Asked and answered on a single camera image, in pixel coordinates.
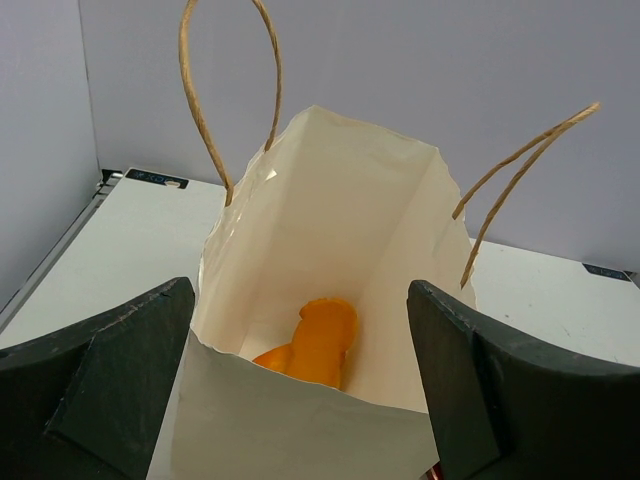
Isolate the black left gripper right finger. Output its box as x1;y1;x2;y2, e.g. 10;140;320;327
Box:
407;280;639;479

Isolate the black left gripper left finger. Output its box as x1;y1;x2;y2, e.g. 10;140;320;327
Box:
1;277;195;479

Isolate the long braided orange bread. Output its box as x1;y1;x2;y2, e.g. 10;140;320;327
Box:
285;298;358;390

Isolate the white paper bag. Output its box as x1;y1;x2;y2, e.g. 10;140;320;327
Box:
157;0;602;480

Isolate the blue label sticker right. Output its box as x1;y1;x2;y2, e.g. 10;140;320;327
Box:
583;263;634;282

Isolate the blue label sticker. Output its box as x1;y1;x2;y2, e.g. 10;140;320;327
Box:
583;263;634;282
124;168;189;189

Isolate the blue label sticker left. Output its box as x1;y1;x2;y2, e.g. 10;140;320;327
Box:
124;168;189;189

